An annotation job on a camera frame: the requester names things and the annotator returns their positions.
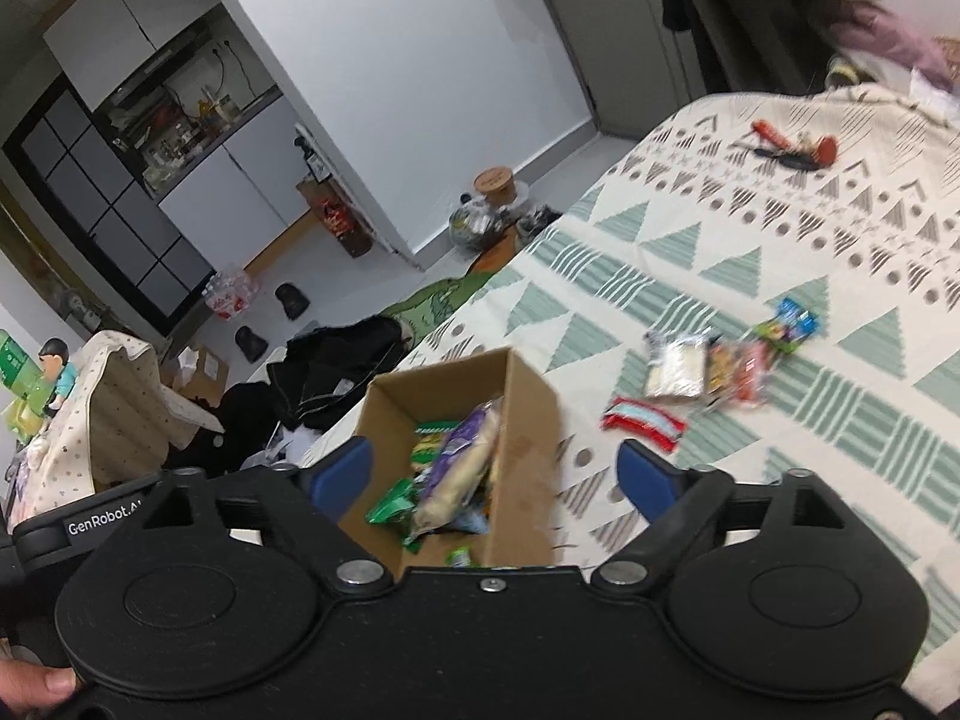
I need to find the clear white cake pack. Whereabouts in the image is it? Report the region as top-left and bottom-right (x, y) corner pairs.
(644, 332), (711, 400)

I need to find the purple long bread snack pack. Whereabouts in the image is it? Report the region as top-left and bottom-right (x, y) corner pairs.
(404, 398), (501, 546)

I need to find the dark green candy pack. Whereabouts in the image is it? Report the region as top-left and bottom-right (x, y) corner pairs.
(364, 478), (418, 528)

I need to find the small flat cardboard box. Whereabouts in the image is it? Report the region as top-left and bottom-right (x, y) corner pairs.
(160, 344), (229, 406)

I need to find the open brown cardboard box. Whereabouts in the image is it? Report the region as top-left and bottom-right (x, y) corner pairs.
(338, 348), (562, 574)

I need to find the crumpled white plastic bag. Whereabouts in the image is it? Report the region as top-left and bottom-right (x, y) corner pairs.
(910, 68), (960, 125)

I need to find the clear glass teapot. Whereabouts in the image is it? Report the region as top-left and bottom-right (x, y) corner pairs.
(448, 193), (505, 254)

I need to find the person's hand at handle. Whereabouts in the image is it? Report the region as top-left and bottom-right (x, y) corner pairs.
(0, 660), (78, 718)

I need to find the blue snack pack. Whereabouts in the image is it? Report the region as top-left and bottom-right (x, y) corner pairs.
(776, 298), (820, 343)

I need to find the black slipper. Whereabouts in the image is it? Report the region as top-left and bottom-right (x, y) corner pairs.
(275, 283), (311, 320)
(235, 325), (268, 364)

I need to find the black grid glass door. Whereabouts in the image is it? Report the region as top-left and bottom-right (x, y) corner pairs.
(3, 76), (213, 335)

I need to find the beige dotted tote bag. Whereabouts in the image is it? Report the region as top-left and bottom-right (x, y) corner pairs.
(7, 332), (223, 528)

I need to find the cartoon boy figure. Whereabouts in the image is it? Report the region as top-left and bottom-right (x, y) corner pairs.
(37, 338), (78, 418)

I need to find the brown nut bar pack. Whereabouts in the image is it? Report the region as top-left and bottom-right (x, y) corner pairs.
(704, 338), (745, 406)

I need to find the wooden lid glass jar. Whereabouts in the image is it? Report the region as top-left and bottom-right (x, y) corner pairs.
(473, 166), (529, 210)

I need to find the patterned triangle bed cover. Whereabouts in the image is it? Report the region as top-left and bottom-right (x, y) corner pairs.
(364, 86), (958, 718)

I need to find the pink red snack pack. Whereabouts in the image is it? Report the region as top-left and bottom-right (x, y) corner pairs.
(734, 338), (778, 408)

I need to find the purple pillow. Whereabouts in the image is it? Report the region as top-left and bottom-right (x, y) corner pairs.
(815, 0), (953, 89)

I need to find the black slipper near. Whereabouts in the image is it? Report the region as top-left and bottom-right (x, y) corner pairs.
(235, 325), (268, 364)

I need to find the green colourful candy pack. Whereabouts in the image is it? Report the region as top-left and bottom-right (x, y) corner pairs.
(755, 319), (797, 355)

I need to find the red white wafer pack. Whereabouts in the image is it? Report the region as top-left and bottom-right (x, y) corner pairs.
(601, 397), (686, 454)

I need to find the green yellow biscuit pack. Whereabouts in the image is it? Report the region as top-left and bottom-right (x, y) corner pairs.
(409, 419), (459, 473)

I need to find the pink plastic bag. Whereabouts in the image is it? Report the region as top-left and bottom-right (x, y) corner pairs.
(202, 266), (259, 322)

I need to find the black slipper far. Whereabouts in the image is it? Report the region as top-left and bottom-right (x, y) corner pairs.
(275, 283), (311, 320)

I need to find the white kitchen cabinet unit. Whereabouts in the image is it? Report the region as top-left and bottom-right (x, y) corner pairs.
(44, 0), (309, 270)

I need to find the dark red bottle box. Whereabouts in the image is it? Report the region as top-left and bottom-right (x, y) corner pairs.
(296, 179), (373, 259)

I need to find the green floor mat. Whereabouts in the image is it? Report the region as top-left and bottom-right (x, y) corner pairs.
(382, 239), (516, 343)

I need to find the black jacket on chair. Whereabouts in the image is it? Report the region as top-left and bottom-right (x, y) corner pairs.
(661, 0), (877, 96)

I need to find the black clothing on floor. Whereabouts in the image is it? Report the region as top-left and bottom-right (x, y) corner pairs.
(164, 316), (409, 478)

